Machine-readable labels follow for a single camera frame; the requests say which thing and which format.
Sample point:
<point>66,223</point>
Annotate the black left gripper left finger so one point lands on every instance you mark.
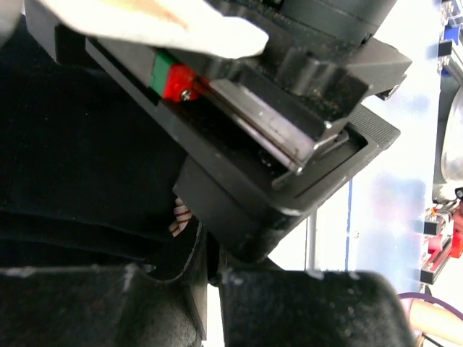
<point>53,297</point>

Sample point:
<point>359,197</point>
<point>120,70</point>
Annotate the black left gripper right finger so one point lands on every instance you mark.
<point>264,305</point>

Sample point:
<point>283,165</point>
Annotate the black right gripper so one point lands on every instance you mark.
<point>265,97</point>

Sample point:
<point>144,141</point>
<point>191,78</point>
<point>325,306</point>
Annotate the black underwear with beige waistband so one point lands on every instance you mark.
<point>86,174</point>

